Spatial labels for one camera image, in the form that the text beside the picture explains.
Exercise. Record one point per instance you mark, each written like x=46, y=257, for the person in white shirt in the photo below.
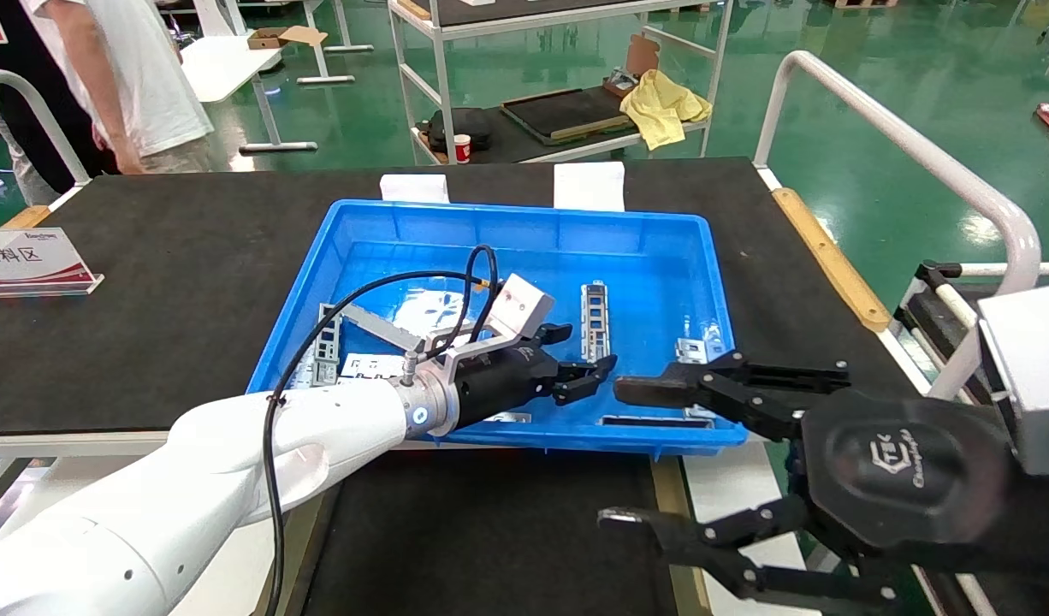
x=139, y=77

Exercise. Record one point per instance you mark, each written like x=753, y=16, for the white metal shelf unit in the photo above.
x=443, y=77

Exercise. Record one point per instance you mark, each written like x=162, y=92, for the narrow white paper label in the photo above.
x=414, y=188

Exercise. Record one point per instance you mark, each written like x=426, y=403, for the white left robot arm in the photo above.
x=191, y=488

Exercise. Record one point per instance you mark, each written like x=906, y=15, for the flat black board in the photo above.
x=567, y=113

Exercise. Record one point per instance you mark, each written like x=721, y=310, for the clear plastic bag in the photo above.
x=430, y=308

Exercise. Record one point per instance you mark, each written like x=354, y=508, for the wide white paper label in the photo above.
x=589, y=186

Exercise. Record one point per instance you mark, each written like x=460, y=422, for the yellow cloth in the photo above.
x=661, y=107

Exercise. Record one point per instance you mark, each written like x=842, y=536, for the black bag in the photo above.
x=460, y=124

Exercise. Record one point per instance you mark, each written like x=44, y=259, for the white table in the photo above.
x=225, y=64

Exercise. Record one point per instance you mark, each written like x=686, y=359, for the flat open cardboard box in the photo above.
x=276, y=37

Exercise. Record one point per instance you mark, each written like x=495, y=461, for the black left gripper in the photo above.
x=503, y=385

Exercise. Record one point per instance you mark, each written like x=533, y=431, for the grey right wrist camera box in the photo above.
x=1034, y=376

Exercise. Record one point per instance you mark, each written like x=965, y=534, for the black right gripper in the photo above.
x=909, y=470

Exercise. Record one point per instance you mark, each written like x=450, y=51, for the red paper cup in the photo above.
x=462, y=150

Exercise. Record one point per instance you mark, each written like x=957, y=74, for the white tube railing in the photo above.
x=41, y=107
x=918, y=150

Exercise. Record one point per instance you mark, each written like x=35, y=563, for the white red table sign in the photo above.
x=28, y=261

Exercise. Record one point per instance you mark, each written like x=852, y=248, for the upright cardboard piece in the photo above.
x=643, y=56

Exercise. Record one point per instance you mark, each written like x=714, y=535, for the short yellow wooden strip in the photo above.
x=26, y=217

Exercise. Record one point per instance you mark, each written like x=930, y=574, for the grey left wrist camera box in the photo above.
x=520, y=306

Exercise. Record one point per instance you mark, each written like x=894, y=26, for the grey slotted metal bracket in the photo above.
x=595, y=321
x=328, y=342

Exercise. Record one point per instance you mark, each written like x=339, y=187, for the thin silver metal strip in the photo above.
x=512, y=417

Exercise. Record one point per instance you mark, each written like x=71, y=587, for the blue plastic bin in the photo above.
x=627, y=248

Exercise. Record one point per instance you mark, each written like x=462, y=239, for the silver perforated metal plate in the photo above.
x=370, y=366

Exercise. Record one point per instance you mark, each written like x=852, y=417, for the silver stacked metal bracket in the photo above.
x=691, y=349

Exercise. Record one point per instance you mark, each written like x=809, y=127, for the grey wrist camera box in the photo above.
x=1034, y=376
x=520, y=306

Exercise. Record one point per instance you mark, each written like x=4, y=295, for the long grey metal bar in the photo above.
x=375, y=325

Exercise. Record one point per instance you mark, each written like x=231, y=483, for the long yellow wooden strip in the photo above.
x=832, y=261

